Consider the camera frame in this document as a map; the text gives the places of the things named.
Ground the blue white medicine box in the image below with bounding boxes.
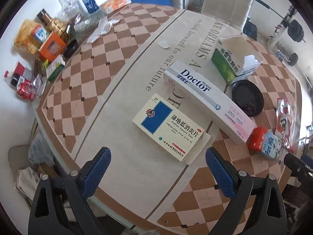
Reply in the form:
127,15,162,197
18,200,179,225
133,93,211,165

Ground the white Doctor toothpaste box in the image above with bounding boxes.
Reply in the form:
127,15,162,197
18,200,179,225
163,61,255,144

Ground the black plastic cup lid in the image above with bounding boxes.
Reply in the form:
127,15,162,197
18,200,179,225
232,80,264,117

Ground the green white carton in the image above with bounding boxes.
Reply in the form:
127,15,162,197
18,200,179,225
211,36,262,85

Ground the red white snack wrapper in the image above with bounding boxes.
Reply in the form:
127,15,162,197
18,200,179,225
275,98,296,154

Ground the small red blue milk carton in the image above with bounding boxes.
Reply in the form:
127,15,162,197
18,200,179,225
248,126,282,160

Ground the red cola can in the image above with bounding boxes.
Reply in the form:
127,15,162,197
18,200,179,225
17,81,36,101

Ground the checkered brown table mat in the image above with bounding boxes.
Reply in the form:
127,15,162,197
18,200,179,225
36,4,301,234

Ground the green white small box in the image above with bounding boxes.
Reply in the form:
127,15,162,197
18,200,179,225
46,55,65,82

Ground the orange gift box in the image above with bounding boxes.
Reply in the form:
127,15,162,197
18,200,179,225
38,32,66,62

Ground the barbell weight bench rack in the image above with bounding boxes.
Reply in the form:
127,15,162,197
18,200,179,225
255,0,304,66

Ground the small white paper scrap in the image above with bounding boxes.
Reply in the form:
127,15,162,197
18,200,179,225
158,40,170,49

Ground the crumpled white tissue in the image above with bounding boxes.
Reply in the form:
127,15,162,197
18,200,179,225
86,17,120,43

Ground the yellow snack bag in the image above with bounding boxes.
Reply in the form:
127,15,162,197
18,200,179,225
14,19,41,55

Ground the blue label water bottle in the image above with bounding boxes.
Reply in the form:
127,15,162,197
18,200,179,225
81,0,103,21

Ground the clear glass bottle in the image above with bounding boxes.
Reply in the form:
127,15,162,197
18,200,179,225
57,0,81,23

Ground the orange tissue pack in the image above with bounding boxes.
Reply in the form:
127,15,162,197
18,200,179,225
100,0,132,15

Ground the white leather dining chair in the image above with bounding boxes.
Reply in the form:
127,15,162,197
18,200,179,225
201,0,254,31

